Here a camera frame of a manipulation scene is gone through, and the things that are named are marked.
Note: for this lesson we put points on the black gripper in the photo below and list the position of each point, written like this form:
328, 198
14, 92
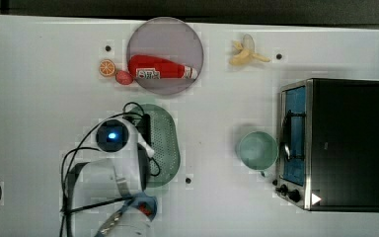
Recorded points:
141, 130

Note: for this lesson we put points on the mint green plastic strainer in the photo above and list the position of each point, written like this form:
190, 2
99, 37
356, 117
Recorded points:
166, 161

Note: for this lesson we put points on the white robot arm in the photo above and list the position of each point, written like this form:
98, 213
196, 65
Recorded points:
121, 173

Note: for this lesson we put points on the red ketchup bottle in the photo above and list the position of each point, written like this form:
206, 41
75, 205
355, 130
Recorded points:
153, 67

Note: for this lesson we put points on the orange slice toy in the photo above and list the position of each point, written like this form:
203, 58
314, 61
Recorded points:
107, 68

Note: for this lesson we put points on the blue bowl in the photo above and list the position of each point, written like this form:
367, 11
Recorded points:
138, 199

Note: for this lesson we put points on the small red strawberry toy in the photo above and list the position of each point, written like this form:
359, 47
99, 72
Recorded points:
146, 209

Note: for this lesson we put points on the grey round plate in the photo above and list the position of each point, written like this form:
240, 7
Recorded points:
171, 39

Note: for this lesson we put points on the mint green cup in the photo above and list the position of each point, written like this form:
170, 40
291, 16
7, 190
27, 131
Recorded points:
257, 150

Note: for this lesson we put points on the peeled banana toy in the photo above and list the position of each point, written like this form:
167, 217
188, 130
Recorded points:
246, 52

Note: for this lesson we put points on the black silver toaster oven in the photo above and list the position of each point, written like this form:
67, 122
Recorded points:
328, 145

